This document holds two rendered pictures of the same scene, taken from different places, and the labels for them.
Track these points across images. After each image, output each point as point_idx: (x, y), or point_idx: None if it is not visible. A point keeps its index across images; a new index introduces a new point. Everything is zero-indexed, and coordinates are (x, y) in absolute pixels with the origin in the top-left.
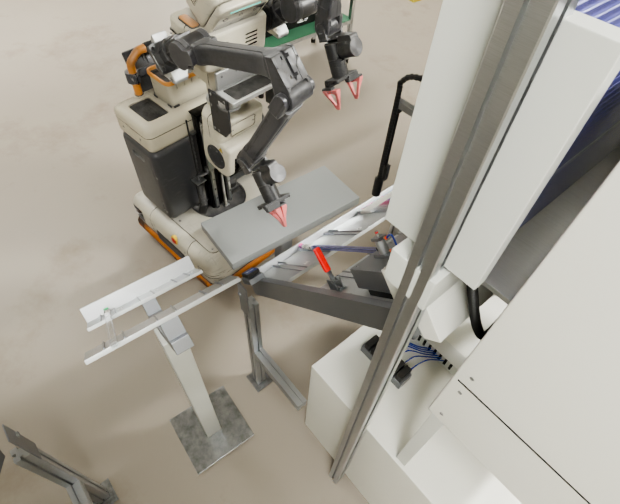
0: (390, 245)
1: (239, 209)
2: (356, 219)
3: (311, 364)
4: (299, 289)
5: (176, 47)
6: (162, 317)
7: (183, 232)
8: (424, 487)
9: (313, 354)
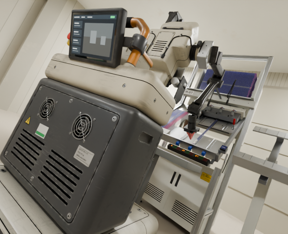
0: (226, 115)
1: (166, 152)
2: (173, 134)
3: (163, 233)
4: (233, 134)
5: (221, 55)
6: (284, 133)
7: (133, 225)
8: None
9: (158, 230)
